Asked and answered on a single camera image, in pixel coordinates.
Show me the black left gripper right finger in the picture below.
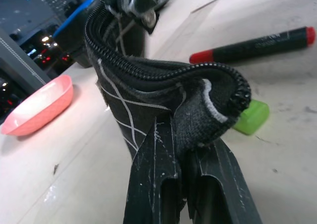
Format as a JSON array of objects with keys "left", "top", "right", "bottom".
[{"left": 186, "top": 137, "right": 264, "bottom": 224}]

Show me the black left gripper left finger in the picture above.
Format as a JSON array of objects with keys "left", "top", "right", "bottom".
[{"left": 123, "top": 116, "right": 187, "bottom": 224}]

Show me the black grid pattern zipper pouch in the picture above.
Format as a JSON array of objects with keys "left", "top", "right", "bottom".
[{"left": 83, "top": 0, "right": 252, "bottom": 159}]

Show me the red capped black marker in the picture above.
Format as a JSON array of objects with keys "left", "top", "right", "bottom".
[{"left": 189, "top": 26, "right": 317, "bottom": 65}]

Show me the green eraser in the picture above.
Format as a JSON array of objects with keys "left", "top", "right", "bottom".
[{"left": 231, "top": 99, "right": 270, "bottom": 136}]

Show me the pink plastic tray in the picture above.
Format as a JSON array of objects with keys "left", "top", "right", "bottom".
[{"left": 0, "top": 75, "right": 74, "bottom": 137}]

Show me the blue edged black bin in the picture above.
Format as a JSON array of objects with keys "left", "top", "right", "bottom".
[{"left": 53, "top": 0, "right": 99, "bottom": 68}]

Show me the grey box with dotted line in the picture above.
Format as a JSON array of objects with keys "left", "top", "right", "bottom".
[{"left": 0, "top": 28, "right": 54, "bottom": 92}]

